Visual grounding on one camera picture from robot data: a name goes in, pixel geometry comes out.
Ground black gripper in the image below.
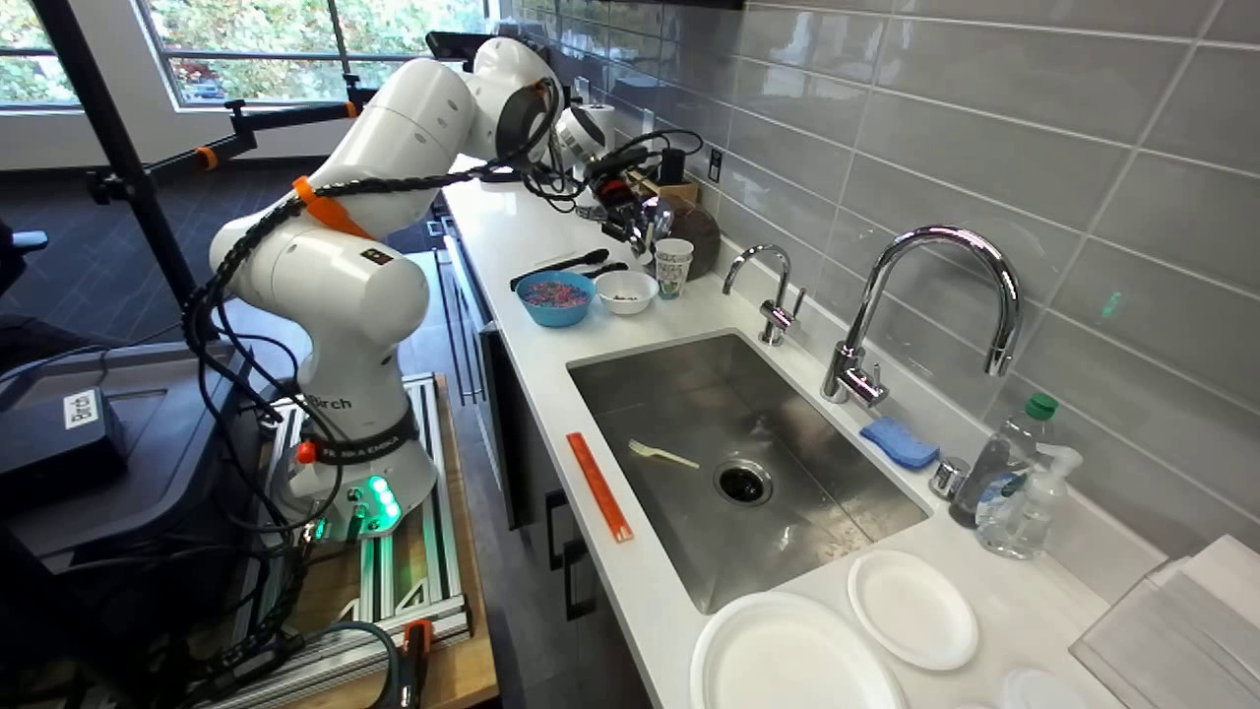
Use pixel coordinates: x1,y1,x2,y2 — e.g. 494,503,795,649
588,163,678,262

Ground colourful gravel beads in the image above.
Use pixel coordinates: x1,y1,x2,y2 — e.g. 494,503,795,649
522,276,589,314

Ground white bowl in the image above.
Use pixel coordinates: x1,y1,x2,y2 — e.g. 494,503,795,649
589,267,660,318

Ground blue plastic bowl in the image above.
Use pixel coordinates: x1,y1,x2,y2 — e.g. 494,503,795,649
511,267,599,333

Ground patterned paper cup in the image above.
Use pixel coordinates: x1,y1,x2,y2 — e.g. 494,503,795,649
649,233,696,304

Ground black utensil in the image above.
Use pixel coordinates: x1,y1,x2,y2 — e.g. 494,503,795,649
506,243,630,289

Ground small chrome faucet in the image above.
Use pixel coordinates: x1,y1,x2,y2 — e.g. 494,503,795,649
719,239,807,351

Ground cream plastic fork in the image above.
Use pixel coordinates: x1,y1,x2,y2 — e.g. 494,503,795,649
624,436,703,473

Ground orange strip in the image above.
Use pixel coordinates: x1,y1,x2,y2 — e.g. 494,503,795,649
561,431,639,547

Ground tall chrome faucet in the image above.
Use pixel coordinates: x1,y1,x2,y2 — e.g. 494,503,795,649
820,222,1029,409

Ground stainless steel sink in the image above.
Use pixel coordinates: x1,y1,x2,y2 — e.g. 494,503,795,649
561,327,933,620

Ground blue sponge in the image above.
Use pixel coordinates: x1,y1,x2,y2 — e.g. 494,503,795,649
857,415,946,473

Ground soap bottle with green cap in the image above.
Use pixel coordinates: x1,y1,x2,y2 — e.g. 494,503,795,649
947,390,1064,534

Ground large white plate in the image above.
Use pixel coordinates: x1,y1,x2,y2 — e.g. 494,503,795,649
689,587,904,709

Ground small white plate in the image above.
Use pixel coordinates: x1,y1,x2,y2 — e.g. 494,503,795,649
841,543,985,679

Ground clear pump bottle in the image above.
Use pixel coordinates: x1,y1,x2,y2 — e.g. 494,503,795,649
975,442,1085,562

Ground black tripod pole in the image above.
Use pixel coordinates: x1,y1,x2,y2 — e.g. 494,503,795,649
30,0,221,347

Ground black equipment box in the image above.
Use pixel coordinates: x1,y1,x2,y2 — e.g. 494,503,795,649
0,339,261,562

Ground black cable bundle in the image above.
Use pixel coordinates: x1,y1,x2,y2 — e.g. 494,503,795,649
182,123,711,569

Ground orange cable strap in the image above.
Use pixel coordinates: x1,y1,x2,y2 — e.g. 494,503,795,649
288,174,372,243

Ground wooden cart with aluminium frame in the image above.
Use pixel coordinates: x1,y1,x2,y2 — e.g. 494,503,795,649
250,369,505,709

